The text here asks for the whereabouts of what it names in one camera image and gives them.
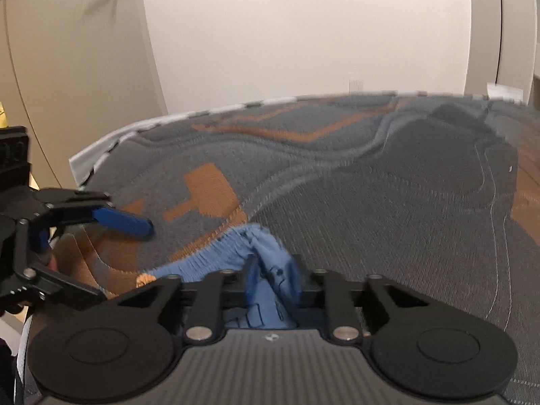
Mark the yellow object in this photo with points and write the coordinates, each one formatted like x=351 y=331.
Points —
x=3 y=116

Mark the beige door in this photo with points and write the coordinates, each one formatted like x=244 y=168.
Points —
x=84 y=84

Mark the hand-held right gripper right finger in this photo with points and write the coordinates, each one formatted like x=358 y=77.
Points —
x=341 y=303

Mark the grey and orange quilted mattress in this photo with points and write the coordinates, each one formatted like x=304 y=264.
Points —
x=358 y=202

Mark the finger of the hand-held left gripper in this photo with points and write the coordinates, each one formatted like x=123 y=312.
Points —
x=122 y=221
x=63 y=284

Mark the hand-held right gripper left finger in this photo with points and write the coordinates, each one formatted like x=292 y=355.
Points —
x=211 y=303

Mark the white wall outlet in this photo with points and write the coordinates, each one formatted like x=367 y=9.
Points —
x=355 y=85

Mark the grey wardrobe with white package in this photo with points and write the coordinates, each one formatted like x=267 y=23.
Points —
x=502 y=25

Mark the white flat package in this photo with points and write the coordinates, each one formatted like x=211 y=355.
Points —
x=504 y=92

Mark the blue pants with orange print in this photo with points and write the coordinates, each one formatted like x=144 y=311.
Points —
x=270 y=278

